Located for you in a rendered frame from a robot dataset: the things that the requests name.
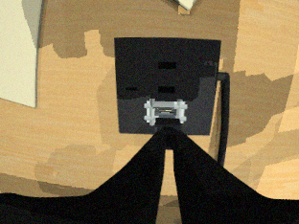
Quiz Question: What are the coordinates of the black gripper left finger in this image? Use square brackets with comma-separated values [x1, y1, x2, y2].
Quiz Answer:
[0, 130, 166, 224]

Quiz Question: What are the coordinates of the silver usb socket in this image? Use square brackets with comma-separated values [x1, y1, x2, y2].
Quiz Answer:
[145, 98, 188, 126]

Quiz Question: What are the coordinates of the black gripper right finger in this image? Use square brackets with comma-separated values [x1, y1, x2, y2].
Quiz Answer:
[172, 131, 299, 224]

